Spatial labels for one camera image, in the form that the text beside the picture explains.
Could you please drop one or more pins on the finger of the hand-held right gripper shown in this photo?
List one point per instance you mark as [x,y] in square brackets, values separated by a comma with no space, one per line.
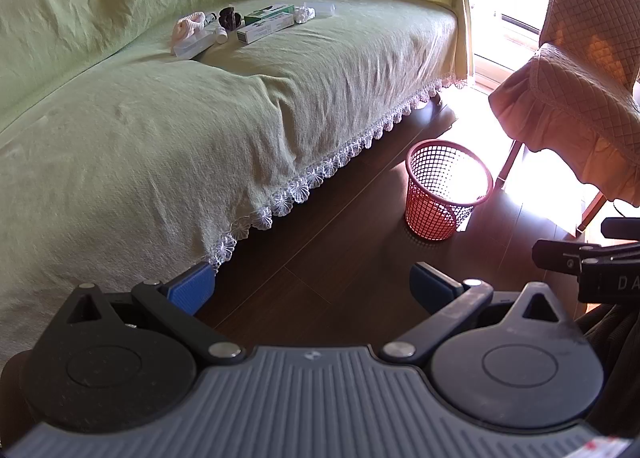
[557,254]
[622,228]

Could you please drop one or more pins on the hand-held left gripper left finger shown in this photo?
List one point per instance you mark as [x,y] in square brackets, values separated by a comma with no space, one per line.
[192,285]

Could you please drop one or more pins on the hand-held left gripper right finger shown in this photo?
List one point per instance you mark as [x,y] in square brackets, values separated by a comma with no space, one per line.
[427,283]

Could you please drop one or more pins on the red mesh basket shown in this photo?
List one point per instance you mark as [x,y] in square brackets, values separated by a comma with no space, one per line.
[425,218]

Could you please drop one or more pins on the white green box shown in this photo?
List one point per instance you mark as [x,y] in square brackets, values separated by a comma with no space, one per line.
[265,31]

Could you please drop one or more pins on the white tissue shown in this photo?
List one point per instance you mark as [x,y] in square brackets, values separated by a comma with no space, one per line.
[304,13]

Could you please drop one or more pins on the dark cloth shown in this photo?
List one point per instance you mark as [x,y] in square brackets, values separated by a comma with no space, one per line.
[615,363]

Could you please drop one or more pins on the wooden chair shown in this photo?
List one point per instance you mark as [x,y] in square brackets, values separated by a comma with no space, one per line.
[511,158]

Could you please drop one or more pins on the orange quilted chair cover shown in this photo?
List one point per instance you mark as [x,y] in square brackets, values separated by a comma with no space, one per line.
[575,88]

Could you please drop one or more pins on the green sofa cover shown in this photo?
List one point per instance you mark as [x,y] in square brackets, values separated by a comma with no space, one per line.
[150,138]

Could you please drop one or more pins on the clear plastic box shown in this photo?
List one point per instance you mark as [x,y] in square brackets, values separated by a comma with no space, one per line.
[192,46]

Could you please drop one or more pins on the small white bottle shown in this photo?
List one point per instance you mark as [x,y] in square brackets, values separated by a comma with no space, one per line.
[220,34]

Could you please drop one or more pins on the pink white cloth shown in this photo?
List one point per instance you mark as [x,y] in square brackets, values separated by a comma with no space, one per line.
[187,24]

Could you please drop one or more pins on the dark hair claw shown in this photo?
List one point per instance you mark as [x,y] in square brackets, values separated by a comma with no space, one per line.
[230,18]

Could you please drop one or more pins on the dark green box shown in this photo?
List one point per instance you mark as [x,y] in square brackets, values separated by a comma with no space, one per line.
[267,15]

